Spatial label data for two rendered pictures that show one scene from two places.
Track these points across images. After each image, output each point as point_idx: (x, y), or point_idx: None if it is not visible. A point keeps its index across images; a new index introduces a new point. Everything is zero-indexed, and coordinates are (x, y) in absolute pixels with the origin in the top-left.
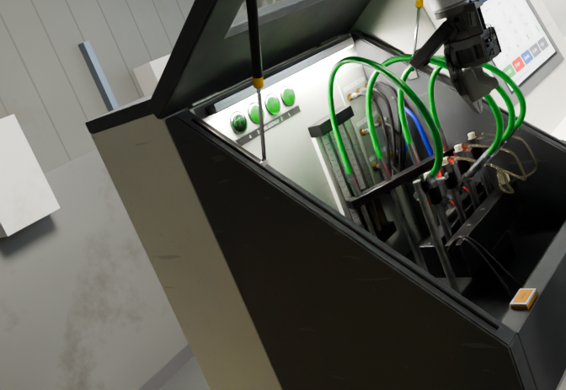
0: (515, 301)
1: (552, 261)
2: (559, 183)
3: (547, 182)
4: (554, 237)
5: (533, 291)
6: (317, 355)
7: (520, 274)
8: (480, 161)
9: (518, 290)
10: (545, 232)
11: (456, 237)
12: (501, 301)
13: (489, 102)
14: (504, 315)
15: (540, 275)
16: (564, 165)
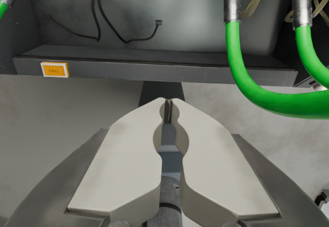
0: (43, 67)
1: (121, 73)
2: (313, 34)
3: (321, 20)
4: (168, 63)
5: (61, 77)
6: None
7: None
8: (225, 0)
9: (167, 5)
10: None
11: None
12: None
13: (258, 100)
14: (35, 56)
15: (98, 69)
16: (323, 51)
